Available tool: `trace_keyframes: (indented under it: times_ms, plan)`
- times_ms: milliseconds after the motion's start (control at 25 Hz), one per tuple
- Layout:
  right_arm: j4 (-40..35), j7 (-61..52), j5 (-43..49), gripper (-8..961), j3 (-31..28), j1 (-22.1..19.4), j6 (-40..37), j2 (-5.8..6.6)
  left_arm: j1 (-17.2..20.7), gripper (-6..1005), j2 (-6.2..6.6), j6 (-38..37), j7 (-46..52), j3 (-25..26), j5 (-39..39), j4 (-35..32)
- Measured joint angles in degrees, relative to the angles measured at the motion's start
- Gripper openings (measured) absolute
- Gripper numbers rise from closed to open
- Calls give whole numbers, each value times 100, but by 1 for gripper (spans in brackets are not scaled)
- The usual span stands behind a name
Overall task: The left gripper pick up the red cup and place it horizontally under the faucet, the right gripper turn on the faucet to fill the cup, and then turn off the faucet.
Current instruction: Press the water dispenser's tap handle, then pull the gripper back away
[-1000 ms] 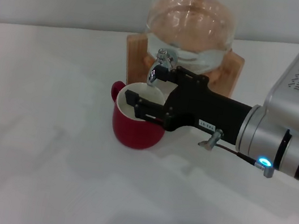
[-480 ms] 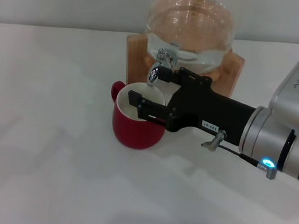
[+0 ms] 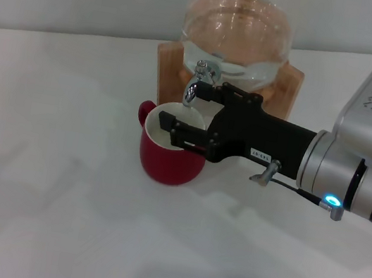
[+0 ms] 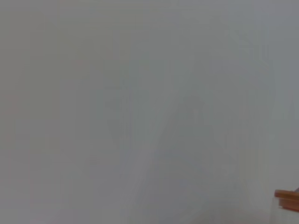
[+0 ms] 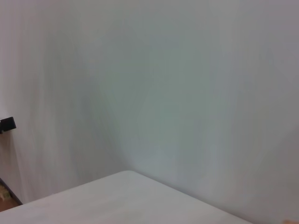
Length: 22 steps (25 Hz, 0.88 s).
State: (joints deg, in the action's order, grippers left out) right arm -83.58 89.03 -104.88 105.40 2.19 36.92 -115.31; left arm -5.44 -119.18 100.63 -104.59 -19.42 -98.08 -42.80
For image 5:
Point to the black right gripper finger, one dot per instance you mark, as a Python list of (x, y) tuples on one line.
[(8, 124)]

